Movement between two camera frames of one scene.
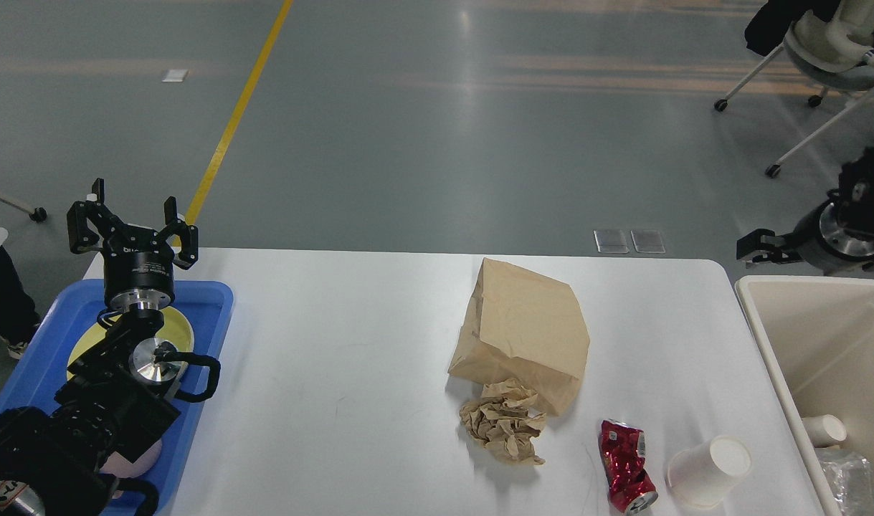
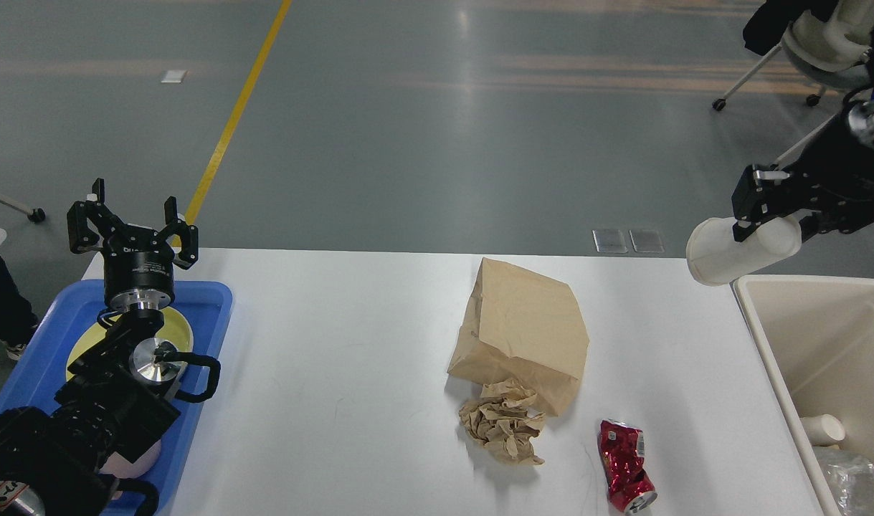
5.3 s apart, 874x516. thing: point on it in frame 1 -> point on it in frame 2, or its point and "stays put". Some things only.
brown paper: x=503 y=420 stays put
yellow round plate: x=173 y=327 stays put
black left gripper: x=136 y=276 stays put
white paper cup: x=701 y=476 -> x=715 y=256
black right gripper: x=826 y=244 -> x=848 y=183
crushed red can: x=623 y=448 stays put
